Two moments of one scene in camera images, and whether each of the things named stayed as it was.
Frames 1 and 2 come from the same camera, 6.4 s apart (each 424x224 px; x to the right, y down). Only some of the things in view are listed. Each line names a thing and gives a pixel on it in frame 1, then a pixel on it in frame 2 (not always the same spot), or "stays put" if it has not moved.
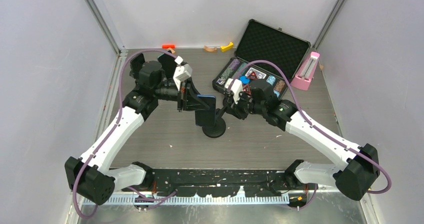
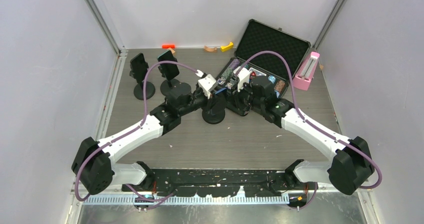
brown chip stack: x=279 y=85 stays put
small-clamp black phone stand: x=218 y=130 to x=214 y=112
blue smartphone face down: x=206 y=117 to x=220 y=90
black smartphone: x=136 y=63 stays put
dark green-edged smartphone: x=167 y=62 stays put
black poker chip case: x=260 y=41 stays put
